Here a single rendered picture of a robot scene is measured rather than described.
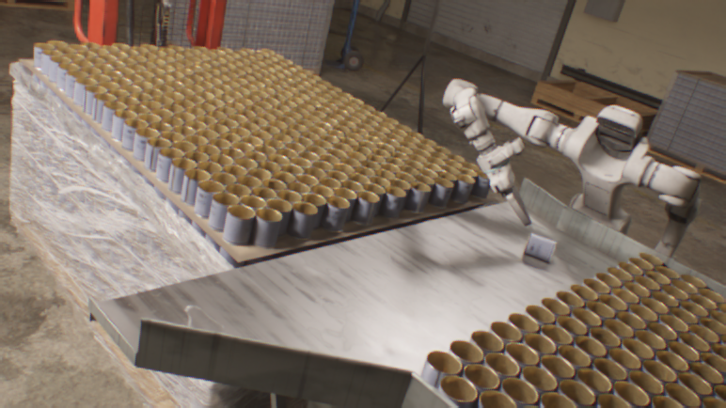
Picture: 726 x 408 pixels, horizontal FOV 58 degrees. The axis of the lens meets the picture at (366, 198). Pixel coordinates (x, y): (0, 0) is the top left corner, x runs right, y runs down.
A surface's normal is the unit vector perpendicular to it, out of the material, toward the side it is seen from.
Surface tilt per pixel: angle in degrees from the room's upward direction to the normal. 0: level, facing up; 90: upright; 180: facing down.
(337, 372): 90
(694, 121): 89
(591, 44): 90
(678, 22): 90
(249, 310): 0
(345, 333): 0
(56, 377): 0
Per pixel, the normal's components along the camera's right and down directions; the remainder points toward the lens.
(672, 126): -0.74, 0.14
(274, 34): 0.69, 0.44
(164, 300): 0.23, -0.89
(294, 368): -0.01, 0.40
